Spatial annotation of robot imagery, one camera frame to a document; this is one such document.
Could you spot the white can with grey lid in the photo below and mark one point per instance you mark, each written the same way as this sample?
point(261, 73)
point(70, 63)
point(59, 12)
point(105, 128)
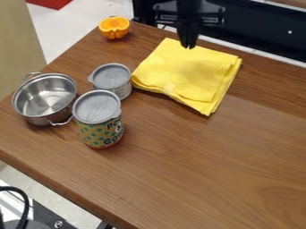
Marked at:
point(111, 80)

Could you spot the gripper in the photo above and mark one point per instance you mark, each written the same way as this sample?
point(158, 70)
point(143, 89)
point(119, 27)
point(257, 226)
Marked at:
point(167, 8)

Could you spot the orange toy pepper half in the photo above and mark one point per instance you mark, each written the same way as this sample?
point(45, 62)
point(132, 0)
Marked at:
point(114, 27)

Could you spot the yellow cloth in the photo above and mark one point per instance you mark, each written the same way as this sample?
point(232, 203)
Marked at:
point(187, 74)

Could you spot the red mat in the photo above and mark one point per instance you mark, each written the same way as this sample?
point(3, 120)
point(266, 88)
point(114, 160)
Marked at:
point(49, 3)

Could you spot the beige board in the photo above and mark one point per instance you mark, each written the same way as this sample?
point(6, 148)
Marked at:
point(18, 44)

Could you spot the silver pot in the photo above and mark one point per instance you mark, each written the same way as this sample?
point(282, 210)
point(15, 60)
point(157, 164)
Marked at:
point(44, 98)

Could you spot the black metal frame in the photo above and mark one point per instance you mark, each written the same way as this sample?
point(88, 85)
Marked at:
point(259, 27)

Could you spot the dotted can with grey lid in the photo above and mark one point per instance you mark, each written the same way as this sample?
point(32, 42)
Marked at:
point(98, 119)

